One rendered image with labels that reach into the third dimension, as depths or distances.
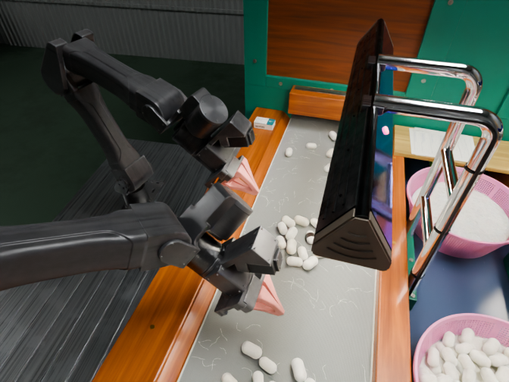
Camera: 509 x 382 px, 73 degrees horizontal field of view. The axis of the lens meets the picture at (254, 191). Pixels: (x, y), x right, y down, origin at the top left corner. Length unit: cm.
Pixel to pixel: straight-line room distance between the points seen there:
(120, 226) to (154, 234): 4
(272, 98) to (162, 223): 80
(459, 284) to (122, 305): 73
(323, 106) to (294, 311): 63
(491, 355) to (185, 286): 55
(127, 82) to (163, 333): 45
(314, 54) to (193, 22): 253
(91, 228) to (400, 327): 52
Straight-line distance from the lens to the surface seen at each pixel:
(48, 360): 82
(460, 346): 74
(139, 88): 69
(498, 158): 115
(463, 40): 110
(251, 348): 63
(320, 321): 69
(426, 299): 85
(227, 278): 50
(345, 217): 34
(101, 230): 43
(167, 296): 69
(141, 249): 44
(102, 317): 82
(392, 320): 69
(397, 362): 66
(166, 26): 368
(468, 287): 92
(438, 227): 66
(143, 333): 67
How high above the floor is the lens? 134
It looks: 42 degrees down
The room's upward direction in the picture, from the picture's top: straight up
